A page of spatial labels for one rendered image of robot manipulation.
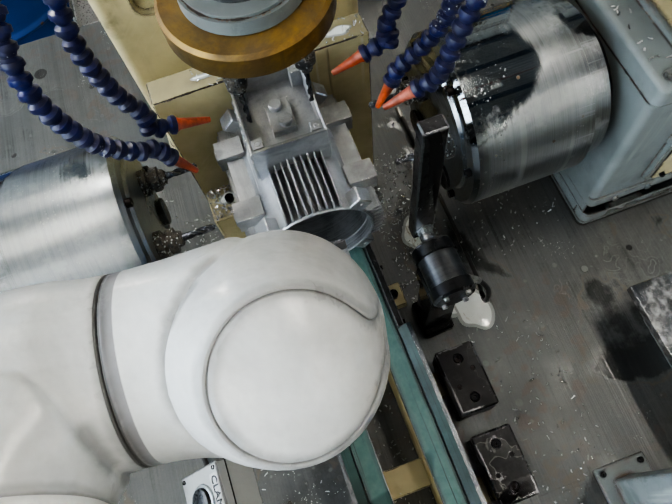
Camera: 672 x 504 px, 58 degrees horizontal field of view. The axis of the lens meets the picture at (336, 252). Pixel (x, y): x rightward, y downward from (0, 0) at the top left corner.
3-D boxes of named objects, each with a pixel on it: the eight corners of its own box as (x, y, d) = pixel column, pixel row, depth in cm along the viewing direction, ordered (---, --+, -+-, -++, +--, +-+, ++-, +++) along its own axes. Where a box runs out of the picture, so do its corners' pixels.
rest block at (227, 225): (221, 220, 110) (203, 188, 99) (258, 207, 110) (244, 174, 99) (230, 249, 108) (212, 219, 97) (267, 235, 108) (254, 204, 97)
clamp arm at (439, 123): (406, 223, 86) (413, 116, 62) (425, 216, 86) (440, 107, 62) (415, 244, 84) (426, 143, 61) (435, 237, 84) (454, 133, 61)
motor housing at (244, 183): (233, 178, 99) (200, 108, 82) (342, 141, 100) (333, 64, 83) (267, 286, 91) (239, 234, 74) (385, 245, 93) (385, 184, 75)
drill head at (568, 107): (354, 124, 102) (345, 13, 79) (577, 47, 105) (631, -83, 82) (412, 251, 92) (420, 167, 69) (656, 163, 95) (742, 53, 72)
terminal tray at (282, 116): (236, 114, 85) (223, 81, 79) (307, 91, 86) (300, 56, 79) (259, 184, 81) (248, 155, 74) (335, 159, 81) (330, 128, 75)
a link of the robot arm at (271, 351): (342, 204, 38) (133, 255, 37) (389, 213, 23) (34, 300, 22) (380, 367, 39) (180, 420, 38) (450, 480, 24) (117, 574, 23)
